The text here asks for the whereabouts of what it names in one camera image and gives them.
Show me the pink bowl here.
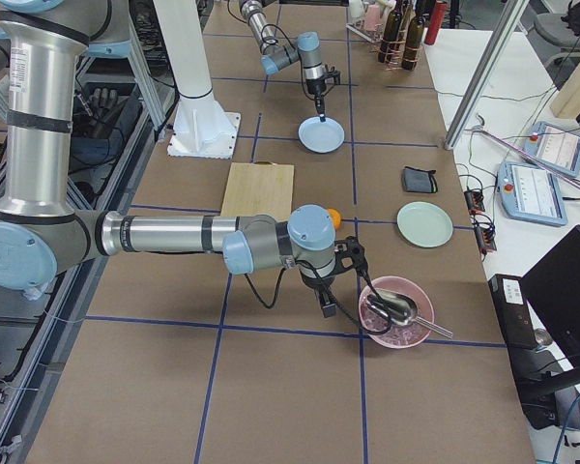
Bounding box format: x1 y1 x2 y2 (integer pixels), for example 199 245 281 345
359 275 435 349

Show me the black monitor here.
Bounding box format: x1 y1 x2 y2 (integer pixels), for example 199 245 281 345
520 225 580 399

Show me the blue teach pendant near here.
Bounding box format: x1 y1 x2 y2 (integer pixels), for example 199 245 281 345
497 161 567 227

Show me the metal scoop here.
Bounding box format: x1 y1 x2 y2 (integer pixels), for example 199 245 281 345
367 290 453 339

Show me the pink cup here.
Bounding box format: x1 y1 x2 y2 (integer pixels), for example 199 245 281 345
363 4 381 33

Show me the blue teach pendant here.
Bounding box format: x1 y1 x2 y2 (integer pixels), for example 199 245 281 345
524 121 580 178
497 161 567 227

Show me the blue teach pendant far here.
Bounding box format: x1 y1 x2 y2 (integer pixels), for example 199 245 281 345
524 121 580 178

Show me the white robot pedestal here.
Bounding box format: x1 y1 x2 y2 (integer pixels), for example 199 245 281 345
154 0 241 160

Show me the aluminium frame post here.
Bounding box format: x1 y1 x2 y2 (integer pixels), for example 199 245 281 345
444 0 529 150

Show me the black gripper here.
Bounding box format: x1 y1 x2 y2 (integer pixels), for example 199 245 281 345
305 76 327 122
297 257 343 318

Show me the copper wire bottle rack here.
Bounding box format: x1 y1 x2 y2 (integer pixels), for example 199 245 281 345
376 38 422 72

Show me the red cylinder bottle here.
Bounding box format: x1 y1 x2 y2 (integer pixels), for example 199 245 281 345
423 0 449 45

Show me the reacher grabber stick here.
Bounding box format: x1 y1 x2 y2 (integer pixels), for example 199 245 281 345
470 123 580 190

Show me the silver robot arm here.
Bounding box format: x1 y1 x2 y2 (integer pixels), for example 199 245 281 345
0 1 344 317
239 0 329 122

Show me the dark green wine bottle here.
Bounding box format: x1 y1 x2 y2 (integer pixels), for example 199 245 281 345
377 1 402 63

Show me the grey folded cloth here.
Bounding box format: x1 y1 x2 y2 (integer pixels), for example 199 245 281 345
402 166 438 193

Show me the light blue plate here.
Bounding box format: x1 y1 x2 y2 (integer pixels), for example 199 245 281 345
298 116 345 154

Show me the wooden cutting board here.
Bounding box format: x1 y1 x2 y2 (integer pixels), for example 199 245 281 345
220 162 295 221

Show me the orange fruit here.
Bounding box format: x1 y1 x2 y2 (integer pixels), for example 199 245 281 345
327 208 342 230

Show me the light green plate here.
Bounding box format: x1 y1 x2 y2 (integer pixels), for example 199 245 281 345
396 201 453 248

